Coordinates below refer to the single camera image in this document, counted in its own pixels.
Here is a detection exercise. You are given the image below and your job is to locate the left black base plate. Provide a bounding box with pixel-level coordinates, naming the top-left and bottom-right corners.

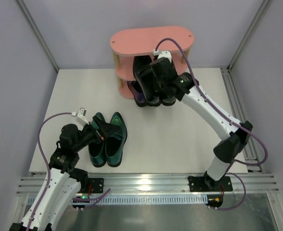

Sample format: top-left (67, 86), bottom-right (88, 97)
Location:
top-left (79, 178), bottom-right (104, 194)

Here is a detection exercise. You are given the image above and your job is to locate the right side aluminium rail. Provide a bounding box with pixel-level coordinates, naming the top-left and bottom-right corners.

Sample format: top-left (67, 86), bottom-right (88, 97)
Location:
top-left (220, 68), bottom-right (264, 174)

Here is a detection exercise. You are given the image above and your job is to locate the right black controller board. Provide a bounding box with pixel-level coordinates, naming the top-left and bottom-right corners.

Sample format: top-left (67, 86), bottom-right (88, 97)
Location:
top-left (206, 195), bottom-right (223, 209)

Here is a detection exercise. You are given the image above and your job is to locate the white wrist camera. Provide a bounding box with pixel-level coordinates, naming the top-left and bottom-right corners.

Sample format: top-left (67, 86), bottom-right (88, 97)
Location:
top-left (153, 50), bottom-right (172, 62)
top-left (71, 107), bottom-right (89, 127)

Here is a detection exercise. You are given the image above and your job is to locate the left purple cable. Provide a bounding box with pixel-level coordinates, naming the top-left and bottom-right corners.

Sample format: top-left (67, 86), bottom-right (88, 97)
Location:
top-left (26, 112), bottom-right (74, 229)

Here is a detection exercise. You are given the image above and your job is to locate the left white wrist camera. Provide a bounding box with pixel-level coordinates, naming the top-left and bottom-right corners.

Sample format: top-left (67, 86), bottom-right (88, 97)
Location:
top-left (71, 107), bottom-right (89, 127)

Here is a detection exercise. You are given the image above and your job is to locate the aluminium mounting rail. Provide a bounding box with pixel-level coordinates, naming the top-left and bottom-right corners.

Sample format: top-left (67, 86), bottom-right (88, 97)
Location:
top-left (16, 172), bottom-right (279, 196)

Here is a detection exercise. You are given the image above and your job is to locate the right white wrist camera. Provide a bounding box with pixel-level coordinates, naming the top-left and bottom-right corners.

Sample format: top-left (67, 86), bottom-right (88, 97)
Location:
top-left (153, 50), bottom-right (172, 62)

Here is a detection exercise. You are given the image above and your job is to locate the corner aluminium post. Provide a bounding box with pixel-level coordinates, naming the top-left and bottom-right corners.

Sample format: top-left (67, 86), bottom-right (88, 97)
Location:
top-left (15, 0), bottom-right (60, 73)
top-left (227, 0), bottom-right (272, 72)

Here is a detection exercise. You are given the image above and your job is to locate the green metallic loafer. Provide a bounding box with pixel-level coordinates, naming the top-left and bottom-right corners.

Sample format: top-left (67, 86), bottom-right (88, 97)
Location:
top-left (88, 112), bottom-right (106, 167)
top-left (105, 112), bottom-right (128, 167)

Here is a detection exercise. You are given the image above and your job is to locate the black patent loafer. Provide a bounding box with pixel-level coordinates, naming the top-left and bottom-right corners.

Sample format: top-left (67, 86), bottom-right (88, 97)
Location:
top-left (132, 55), bottom-right (161, 107)
top-left (151, 54), bottom-right (178, 106)

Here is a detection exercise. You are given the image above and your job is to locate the slotted grey cable duct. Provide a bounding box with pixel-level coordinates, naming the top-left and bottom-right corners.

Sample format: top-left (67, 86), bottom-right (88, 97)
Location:
top-left (97, 194), bottom-right (208, 205)

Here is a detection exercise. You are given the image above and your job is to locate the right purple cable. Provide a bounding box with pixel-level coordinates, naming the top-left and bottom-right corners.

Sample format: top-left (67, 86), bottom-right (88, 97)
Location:
top-left (154, 38), bottom-right (269, 211)

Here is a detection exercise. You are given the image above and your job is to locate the purple cable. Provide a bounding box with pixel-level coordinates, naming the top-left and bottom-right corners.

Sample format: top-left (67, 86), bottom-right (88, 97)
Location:
top-left (154, 38), bottom-right (269, 211)
top-left (26, 112), bottom-right (74, 229)

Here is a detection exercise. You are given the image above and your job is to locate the right corner aluminium post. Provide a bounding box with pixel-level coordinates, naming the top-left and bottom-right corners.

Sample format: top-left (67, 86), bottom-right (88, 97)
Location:
top-left (227, 0), bottom-right (272, 72)

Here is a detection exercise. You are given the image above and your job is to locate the purple metallic loafer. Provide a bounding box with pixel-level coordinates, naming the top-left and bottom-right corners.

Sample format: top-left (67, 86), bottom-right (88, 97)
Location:
top-left (127, 81), bottom-right (147, 107)

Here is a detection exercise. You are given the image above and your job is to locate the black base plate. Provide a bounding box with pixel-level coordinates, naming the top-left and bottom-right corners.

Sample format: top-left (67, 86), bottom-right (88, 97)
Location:
top-left (79, 178), bottom-right (104, 194)
top-left (187, 176), bottom-right (233, 193)

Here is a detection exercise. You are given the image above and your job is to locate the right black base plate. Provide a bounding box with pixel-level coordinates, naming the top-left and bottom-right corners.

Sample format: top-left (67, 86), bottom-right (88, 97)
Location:
top-left (187, 176), bottom-right (233, 193)

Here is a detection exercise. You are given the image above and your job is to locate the black controller board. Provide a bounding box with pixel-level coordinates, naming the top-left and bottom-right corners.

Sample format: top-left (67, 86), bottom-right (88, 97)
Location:
top-left (206, 195), bottom-right (223, 209)
top-left (71, 196), bottom-right (90, 212)

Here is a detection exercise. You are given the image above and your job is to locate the left black controller board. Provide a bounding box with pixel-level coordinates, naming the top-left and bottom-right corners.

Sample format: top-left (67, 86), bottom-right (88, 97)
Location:
top-left (71, 196), bottom-right (90, 212)

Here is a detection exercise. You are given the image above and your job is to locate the pink three-tier shoe shelf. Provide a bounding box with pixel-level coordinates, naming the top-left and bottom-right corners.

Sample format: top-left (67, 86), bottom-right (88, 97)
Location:
top-left (110, 26), bottom-right (194, 99)

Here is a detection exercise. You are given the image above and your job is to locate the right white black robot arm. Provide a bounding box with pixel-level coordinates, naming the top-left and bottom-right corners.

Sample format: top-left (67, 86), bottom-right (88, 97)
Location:
top-left (150, 57), bottom-right (253, 191)

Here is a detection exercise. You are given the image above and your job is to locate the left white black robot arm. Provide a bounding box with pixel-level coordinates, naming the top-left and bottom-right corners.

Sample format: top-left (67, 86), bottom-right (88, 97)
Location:
top-left (10, 115), bottom-right (120, 231)

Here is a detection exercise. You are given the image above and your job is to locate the left corner aluminium post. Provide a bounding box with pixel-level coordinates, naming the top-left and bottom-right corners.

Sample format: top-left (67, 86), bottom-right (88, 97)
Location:
top-left (15, 0), bottom-right (60, 73)

